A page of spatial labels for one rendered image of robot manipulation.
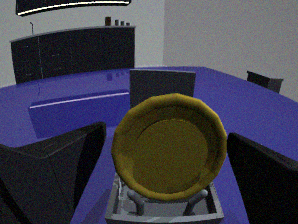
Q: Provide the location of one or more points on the olive-yellow round plate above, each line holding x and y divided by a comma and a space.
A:
169, 147

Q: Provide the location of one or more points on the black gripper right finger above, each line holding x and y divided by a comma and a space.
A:
267, 180

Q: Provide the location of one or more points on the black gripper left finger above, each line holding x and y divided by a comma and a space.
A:
45, 180

